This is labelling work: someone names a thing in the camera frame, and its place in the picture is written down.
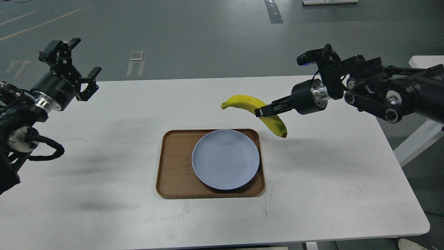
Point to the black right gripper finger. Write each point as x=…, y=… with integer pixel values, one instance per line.
x=268, y=112
x=284, y=102

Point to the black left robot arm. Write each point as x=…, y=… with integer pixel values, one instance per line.
x=21, y=109

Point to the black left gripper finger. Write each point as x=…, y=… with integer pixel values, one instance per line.
x=57, y=55
x=86, y=87

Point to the yellow banana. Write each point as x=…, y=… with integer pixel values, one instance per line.
x=250, y=104

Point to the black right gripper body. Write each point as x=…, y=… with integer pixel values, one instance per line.
x=309, y=97

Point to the brown wooden tray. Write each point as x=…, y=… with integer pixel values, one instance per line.
x=176, y=178

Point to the white shoe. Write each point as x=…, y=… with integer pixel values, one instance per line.
x=405, y=244

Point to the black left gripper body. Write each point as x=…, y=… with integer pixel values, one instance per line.
x=53, y=92

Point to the light blue round plate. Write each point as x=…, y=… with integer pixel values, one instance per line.
x=225, y=159

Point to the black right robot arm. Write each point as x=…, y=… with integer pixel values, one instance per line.
x=389, y=93

